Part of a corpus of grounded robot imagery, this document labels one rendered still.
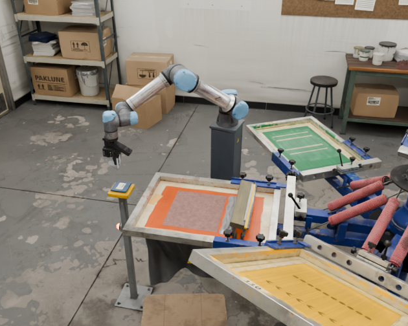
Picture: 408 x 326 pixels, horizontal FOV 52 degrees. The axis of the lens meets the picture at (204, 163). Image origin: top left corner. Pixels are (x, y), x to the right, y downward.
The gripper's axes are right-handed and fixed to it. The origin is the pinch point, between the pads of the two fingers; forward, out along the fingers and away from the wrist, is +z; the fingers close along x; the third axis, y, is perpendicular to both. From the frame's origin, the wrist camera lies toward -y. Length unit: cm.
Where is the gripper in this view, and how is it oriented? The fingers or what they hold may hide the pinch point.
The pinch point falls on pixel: (118, 167)
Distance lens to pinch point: 256.4
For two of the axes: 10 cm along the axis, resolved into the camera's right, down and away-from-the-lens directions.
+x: -2.1, 4.9, -8.4
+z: 0.0, 8.6, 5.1
